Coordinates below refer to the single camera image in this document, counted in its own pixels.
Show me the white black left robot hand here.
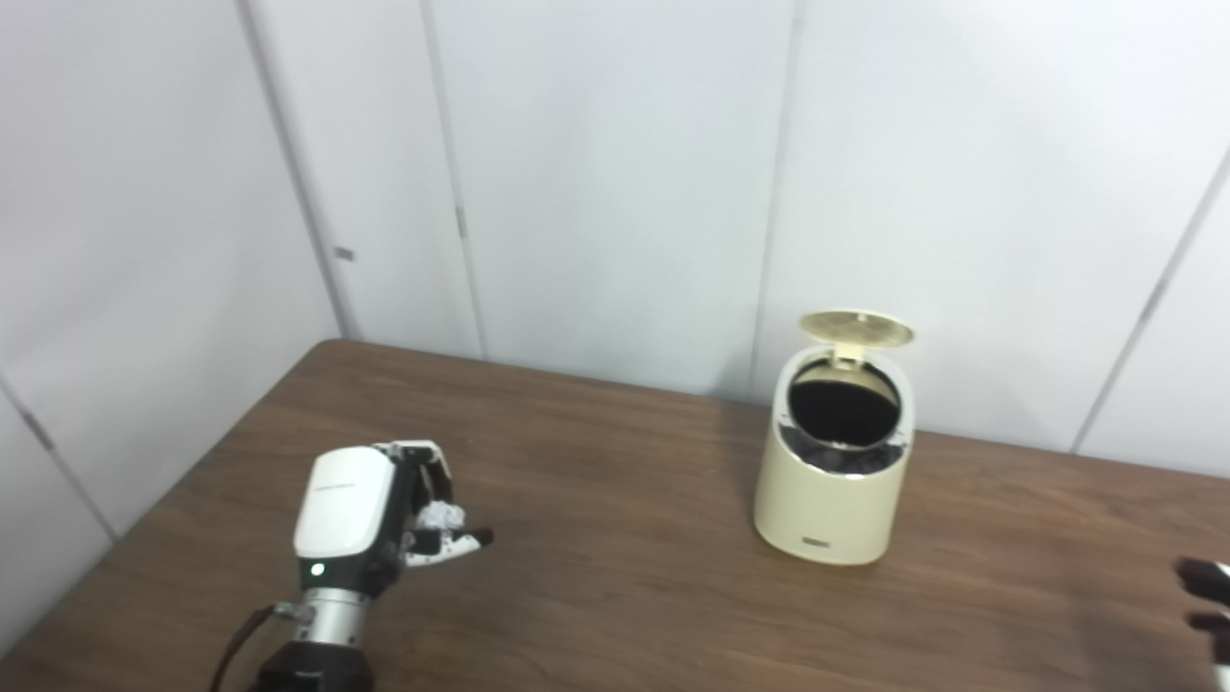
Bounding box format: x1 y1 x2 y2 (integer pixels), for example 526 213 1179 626
293 440 496 595

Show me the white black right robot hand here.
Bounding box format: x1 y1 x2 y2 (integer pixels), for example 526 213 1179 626
1174 557 1230 669

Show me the white paper ball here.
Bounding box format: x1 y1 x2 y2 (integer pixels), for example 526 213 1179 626
415 500 467 534

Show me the cream-colored desktop bin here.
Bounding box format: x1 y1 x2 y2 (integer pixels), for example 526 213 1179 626
753 344 917 566

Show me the cream round bin lid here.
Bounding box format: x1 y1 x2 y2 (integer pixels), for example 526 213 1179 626
799 309 915 369

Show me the black bin liner bag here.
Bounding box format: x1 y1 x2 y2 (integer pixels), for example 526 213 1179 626
778 370 909 477

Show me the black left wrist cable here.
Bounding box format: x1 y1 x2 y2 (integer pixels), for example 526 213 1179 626
209 604 299 692

